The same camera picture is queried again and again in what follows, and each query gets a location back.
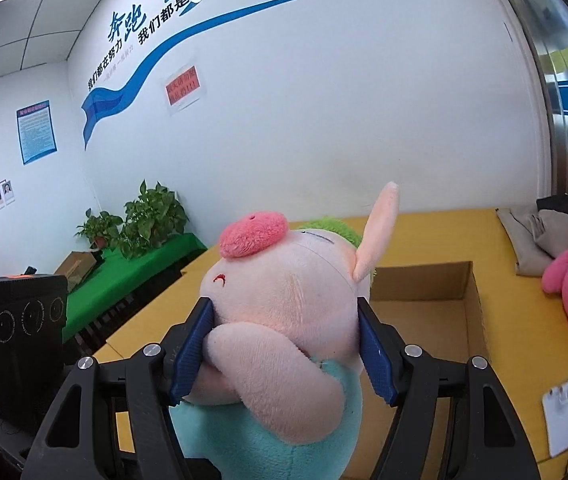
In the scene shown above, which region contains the pink pig plush toy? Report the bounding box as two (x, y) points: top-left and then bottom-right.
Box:
(170, 183), (399, 479)

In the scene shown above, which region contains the green table cloth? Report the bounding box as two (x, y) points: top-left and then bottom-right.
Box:
(63, 233), (207, 342)

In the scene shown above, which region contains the small potted plant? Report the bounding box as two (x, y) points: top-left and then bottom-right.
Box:
(76, 208), (124, 250)

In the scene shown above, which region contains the cardboard box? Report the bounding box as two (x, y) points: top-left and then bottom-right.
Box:
(114, 260), (490, 480)

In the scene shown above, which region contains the potted green plant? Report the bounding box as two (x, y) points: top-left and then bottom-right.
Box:
(116, 180), (188, 259)

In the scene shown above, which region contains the grey folded cloth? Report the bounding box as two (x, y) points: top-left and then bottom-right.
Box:
(496, 207), (568, 278)

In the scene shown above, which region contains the blue wall poster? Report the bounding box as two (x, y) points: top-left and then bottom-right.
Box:
(16, 100), (57, 165)

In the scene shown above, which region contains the red wall notice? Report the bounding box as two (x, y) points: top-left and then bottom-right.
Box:
(165, 64), (203, 112)

